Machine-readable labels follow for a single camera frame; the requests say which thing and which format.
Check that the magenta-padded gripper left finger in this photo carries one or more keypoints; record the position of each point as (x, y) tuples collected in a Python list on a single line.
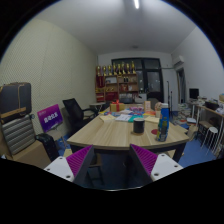
[(78, 160)]

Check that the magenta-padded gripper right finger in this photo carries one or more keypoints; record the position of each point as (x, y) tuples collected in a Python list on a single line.
[(146, 160)]

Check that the blue drink bottle white cap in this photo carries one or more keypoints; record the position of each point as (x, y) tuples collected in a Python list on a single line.
[(163, 123)]

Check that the flat round red coaster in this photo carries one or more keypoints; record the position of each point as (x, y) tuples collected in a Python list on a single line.
[(153, 132)]

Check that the black bag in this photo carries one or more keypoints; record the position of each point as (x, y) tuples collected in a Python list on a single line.
[(48, 145)]

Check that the black mug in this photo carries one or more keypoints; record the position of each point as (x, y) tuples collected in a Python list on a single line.
[(138, 126)]

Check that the teal book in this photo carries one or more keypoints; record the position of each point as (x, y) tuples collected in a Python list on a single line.
[(133, 118)]

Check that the white open booklet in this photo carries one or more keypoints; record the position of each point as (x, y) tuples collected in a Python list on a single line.
[(123, 117)]

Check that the brown cardboard box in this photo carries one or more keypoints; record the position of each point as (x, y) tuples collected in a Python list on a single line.
[(30, 155)]

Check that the black office chair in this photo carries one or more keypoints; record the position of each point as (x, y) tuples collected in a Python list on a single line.
[(74, 111)]

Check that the yellow notepad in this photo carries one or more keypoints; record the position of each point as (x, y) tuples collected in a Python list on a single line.
[(106, 118)]

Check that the purple sign board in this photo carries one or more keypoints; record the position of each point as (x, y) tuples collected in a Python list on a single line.
[(50, 116)]

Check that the pink flat box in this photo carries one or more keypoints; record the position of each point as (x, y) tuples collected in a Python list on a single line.
[(136, 109)]

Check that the pink flowers in white pot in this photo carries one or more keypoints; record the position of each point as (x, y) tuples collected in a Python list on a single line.
[(157, 108)]

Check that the pile of books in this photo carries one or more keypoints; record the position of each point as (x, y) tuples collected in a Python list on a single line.
[(181, 115)]

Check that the yellow gift box red ribbon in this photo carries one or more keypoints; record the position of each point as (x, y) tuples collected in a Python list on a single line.
[(116, 106)]

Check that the black tripod stand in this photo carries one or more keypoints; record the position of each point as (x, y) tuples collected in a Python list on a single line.
[(168, 100)]

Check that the grey striped case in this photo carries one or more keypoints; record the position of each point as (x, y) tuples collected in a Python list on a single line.
[(18, 135)]

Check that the white round stool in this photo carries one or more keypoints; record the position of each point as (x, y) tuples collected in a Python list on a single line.
[(211, 130)]

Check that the wooden shelf unit with trophies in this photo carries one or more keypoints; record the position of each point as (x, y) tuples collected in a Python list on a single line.
[(116, 86)]

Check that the black framed glass door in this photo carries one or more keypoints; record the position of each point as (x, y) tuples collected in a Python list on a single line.
[(151, 80)]

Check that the black computer monitor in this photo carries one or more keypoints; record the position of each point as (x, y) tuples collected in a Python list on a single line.
[(194, 93)]

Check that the long wooden side desk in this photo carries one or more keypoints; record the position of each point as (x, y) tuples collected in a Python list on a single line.
[(213, 111)]

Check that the dark grey suitcase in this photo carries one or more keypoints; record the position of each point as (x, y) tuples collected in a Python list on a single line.
[(15, 98)]

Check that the white air conditioner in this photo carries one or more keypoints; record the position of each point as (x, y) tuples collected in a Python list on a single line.
[(178, 60)]

